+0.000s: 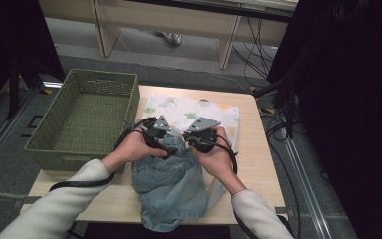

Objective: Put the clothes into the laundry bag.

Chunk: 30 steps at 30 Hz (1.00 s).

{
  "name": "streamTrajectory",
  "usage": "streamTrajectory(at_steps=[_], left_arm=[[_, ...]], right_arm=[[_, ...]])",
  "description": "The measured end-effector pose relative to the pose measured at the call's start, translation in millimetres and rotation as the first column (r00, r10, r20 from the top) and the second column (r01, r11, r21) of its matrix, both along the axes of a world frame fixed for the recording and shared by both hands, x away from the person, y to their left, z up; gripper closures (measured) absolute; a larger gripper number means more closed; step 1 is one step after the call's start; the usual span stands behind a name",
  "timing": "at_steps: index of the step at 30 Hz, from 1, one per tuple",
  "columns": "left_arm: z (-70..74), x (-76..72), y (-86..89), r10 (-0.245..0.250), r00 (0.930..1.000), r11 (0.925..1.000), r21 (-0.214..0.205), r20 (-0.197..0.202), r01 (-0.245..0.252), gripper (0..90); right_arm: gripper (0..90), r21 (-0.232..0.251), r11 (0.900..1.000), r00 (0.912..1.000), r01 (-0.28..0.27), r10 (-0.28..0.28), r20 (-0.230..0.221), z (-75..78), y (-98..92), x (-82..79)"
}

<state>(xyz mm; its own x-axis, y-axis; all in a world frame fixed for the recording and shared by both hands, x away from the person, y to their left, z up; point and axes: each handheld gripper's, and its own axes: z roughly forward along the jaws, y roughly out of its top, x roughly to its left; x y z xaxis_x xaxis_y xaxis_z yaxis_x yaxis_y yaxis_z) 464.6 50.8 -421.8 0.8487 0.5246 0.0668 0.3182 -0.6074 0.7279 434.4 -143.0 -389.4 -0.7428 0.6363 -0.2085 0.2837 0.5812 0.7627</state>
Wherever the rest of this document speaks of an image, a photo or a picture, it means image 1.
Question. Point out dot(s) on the green woven basket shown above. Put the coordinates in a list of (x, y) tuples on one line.
[(89, 122)]

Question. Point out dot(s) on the black metal stand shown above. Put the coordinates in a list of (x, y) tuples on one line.
[(290, 109), (14, 89)]

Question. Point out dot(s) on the black curtain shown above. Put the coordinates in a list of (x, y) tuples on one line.
[(13, 40), (351, 116)]

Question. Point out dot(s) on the person's left hand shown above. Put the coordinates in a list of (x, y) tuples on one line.
[(132, 149)]

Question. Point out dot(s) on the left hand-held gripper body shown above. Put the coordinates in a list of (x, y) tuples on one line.
[(154, 134)]

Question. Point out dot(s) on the white leaf-print laundry bag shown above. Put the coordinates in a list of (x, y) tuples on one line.
[(192, 109)]

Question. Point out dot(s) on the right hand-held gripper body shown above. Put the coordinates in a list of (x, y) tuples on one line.
[(205, 139)]

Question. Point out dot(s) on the light blue denim shorts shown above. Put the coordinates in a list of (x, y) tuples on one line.
[(169, 192)]

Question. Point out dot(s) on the metal floor rail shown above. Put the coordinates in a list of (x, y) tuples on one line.
[(0, 139), (308, 186)]

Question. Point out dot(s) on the person's right hand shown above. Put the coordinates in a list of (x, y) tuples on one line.
[(217, 162)]

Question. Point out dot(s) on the beige wooden desk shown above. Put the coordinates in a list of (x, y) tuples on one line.
[(165, 20)]

